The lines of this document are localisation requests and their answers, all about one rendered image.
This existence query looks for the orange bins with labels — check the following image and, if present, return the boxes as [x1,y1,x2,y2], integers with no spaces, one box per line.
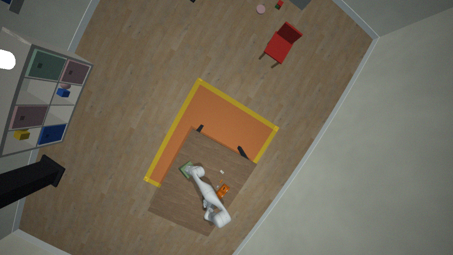
[216,184,230,200]

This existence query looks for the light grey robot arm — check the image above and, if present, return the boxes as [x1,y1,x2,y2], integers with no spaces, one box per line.
[184,165,231,228]

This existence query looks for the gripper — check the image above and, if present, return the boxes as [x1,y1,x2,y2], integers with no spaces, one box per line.
[203,199,210,208]

